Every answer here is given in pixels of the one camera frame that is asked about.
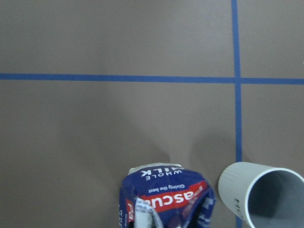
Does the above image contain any blue white milk carton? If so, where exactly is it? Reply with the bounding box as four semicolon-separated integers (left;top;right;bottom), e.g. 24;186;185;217
118;163;216;228

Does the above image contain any white plastic mug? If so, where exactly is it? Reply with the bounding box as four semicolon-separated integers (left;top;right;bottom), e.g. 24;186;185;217
218;162;304;228

